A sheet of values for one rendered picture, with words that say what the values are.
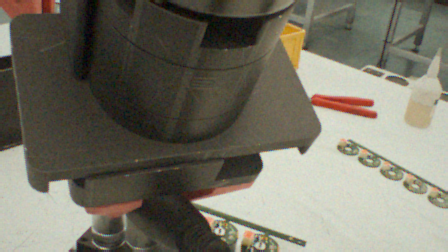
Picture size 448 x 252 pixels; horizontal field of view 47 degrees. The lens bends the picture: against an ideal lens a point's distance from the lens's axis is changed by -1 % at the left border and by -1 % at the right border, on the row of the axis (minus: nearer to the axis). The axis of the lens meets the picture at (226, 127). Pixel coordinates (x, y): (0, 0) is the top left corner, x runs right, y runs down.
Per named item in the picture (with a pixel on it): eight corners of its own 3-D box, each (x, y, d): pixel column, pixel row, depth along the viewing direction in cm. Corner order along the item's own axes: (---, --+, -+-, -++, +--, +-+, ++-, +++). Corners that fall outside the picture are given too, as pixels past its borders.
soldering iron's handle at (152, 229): (103, 212, 27) (183, 302, 16) (99, 165, 27) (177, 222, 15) (149, 205, 28) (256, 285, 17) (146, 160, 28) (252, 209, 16)
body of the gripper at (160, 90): (10, 49, 19) (-3, -137, 14) (252, 38, 23) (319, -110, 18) (30, 204, 16) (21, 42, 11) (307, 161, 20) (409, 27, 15)
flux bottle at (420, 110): (435, 126, 65) (461, 52, 60) (416, 129, 64) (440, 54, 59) (417, 113, 68) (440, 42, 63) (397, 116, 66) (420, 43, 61)
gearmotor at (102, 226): (114, 262, 37) (114, 206, 35) (85, 251, 38) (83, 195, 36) (131, 242, 39) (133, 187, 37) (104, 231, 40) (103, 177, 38)
